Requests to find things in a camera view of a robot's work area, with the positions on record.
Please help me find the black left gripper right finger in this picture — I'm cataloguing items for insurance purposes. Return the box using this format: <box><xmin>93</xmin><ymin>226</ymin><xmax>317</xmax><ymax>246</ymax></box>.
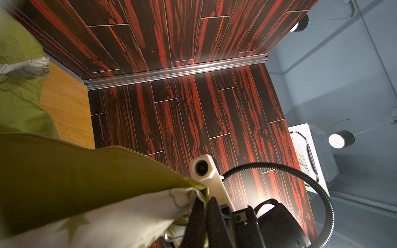
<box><xmin>207</xmin><ymin>197</ymin><xmax>233</xmax><ymax>248</ymax></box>

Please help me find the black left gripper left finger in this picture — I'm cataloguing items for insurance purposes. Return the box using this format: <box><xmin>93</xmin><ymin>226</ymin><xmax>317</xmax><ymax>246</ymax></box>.
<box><xmin>180</xmin><ymin>198</ymin><xmax>206</xmax><ymax>248</ymax></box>

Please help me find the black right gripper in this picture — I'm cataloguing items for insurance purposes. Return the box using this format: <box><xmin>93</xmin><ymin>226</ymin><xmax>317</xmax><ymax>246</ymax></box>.
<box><xmin>220</xmin><ymin>205</ymin><xmax>266</xmax><ymax>248</ymax></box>

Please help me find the green Snoopy zip jacket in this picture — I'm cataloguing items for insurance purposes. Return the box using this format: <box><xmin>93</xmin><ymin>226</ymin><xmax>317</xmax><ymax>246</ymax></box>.
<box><xmin>1</xmin><ymin>10</ymin><xmax>208</xmax><ymax>248</ymax></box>

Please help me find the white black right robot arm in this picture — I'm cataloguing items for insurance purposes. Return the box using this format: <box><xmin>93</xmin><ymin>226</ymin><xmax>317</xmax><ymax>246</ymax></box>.
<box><xmin>221</xmin><ymin>198</ymin><xmax>311</xmax><ymax>248</ymax></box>

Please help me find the white box device outside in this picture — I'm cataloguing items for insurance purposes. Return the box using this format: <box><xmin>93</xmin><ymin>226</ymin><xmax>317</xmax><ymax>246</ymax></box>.
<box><xmin>288</xmin><ymin>124</ymin><xmax>339</xmax><ymax>192</ymax></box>

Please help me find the black ceiling spotlight lower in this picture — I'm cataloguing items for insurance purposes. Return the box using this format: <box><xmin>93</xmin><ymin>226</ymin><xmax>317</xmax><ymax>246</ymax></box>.
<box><xmin>328</xmin><ymin>130</ymin><xmax>355</xmax><ymax>149</ymax></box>

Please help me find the black ceiling spotlight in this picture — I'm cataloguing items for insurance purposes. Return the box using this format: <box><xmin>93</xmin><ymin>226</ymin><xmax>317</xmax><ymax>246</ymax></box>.
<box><xmin>289</xmin><ymin>14</ymin><xmax>309</xmax><ymax>33</ymax></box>
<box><xmin>328</xmin><ymin>130</ymin><xmax>355</xmax><ymax>149</ymax></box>

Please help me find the black ceiling spotlight upper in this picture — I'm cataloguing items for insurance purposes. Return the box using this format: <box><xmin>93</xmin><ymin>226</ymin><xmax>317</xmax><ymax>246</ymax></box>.
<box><xmin>289</xmin><ymin>14</ymin><xmax>309</xmax><ymax>33</ymax></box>

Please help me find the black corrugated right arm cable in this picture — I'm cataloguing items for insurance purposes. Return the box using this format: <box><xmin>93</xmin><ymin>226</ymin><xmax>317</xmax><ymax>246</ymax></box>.
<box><xmin>222</xmin><ymin>162</ymin><xmax>336</xmax><ymax>248</ymax></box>

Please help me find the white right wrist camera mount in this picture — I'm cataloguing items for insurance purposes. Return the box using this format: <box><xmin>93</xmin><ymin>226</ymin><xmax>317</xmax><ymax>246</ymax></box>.
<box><xmin>190</xmin><ymin>154</ymin><xmax>235</xmax><ymax>211</ymax></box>

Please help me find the aluminium corner post right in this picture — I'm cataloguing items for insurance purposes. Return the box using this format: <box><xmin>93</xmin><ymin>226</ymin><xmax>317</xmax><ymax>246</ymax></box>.
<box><xmin>84</xmin><ymin>54</ymin><xmax>268</xmax><ymax>91</ymax></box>

